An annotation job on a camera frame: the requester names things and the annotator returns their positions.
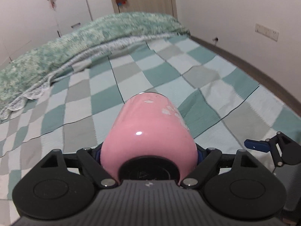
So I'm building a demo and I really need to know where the green floral quilt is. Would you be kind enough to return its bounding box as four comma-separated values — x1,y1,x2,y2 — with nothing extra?
1,12,190,120

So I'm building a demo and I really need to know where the wall power socket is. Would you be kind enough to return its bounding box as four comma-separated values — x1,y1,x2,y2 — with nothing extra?
255,24,279,42

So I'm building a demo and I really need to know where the pink tumbler cup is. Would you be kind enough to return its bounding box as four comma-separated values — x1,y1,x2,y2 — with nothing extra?
100,92,198,183

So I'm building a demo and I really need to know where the green checkered bed sheet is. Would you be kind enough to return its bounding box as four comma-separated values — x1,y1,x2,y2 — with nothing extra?
1,36,300,200

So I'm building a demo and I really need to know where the white wardrobe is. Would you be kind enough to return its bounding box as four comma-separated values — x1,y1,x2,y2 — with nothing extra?
1,0,114,68

